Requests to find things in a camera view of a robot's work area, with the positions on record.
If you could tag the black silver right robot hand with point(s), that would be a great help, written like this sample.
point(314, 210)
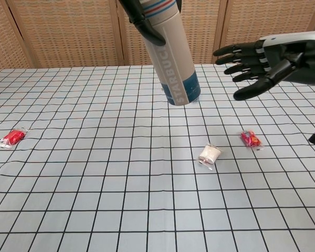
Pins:
point(291, 55)

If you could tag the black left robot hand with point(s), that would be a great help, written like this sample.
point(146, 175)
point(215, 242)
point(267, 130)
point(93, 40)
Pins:
point(144, 26)

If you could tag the beige Starbucks bottle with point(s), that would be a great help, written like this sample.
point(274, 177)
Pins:
point(170, 57)

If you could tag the red patterned snack packet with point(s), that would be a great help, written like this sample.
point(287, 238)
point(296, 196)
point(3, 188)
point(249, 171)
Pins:
point(250, 139)

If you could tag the white snack packet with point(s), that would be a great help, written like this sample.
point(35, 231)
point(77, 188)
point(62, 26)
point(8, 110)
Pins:
point(209, 155)

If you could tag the plain red snack packet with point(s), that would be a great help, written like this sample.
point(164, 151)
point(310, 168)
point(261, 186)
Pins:
point(14, 136)

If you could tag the light blue checked tablecloth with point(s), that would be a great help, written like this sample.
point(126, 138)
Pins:
point(157, 199)

